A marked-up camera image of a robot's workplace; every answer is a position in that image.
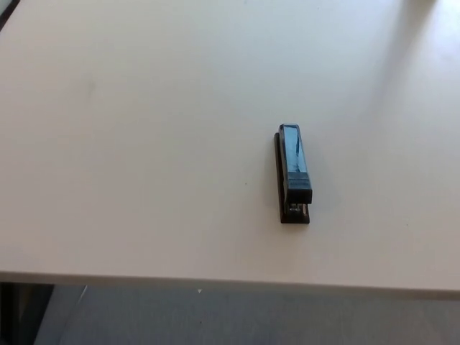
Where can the black desk stapler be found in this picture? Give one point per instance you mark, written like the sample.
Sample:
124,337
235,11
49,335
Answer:
295,161

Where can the dark table leg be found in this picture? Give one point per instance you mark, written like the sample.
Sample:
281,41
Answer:
21,312

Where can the dark window frame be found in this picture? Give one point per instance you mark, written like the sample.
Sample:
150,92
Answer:
5,10

